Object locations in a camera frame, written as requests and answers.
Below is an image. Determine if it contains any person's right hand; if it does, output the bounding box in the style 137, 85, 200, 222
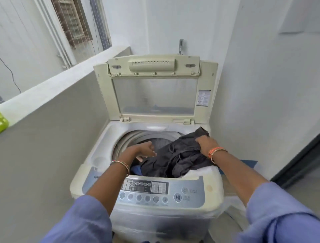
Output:
195, 135, 220, 158

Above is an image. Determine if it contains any person's left hand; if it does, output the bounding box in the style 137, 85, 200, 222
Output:
127, 141, 157, 163

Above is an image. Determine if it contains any light blue shirt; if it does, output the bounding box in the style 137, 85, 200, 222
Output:
130, 164, 143, 176

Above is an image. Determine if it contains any dark grey garment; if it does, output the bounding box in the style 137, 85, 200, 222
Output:
140, 127, 219, 179

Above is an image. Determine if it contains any washing machine lid with window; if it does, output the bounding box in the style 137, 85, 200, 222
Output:
93, 54, 219, 125

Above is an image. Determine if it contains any cream and blue washing machine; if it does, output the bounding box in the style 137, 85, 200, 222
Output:
70, 54, 225, 243

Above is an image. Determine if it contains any person's right forearm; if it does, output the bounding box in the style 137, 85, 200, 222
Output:
212, 150, 269, 207

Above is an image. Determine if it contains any person's left forearm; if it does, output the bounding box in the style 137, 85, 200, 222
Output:
86, 153, 137, 216

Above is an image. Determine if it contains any thin beaded bangle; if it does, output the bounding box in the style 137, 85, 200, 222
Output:
210, 148, 228, 165
110, 160, 131, 177

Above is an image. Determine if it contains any white instruction sticker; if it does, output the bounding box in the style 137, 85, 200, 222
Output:
196, 89, 211, 107

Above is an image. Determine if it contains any black framed glass door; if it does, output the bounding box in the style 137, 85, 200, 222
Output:
271, 134, 320, 190

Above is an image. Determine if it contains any lavender blue tunic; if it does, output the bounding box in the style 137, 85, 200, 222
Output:
41, 181, 320, 243

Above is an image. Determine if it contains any green plastic basket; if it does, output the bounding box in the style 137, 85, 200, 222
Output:
0, 112, 9, 134

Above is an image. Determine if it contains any window with metal grille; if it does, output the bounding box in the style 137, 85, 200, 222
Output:
35, 0, 112, 69

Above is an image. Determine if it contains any orange braided bracelet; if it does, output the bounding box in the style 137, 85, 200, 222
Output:
208, 147, 225, 160

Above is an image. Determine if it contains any thin black wire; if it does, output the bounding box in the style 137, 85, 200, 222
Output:
0, 57, 22, 93

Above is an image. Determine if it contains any white paper wall notice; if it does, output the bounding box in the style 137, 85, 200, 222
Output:
279, 0, 320, 34

